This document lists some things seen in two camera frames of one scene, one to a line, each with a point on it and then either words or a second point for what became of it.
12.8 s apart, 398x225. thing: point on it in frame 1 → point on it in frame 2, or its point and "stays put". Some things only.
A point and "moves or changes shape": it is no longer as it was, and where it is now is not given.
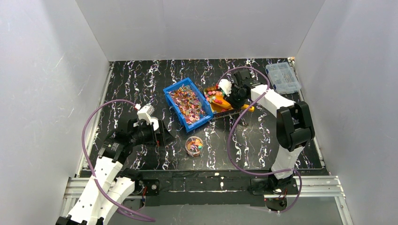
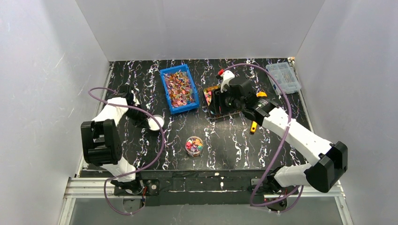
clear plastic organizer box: x=282 y=78 stays put
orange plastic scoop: x=218 y=102 moves or changes shape
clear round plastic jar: x=194 y=146 stays put
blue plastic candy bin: x=187 y=102 → x=179 y=88
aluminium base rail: x=309 y=187 stays put
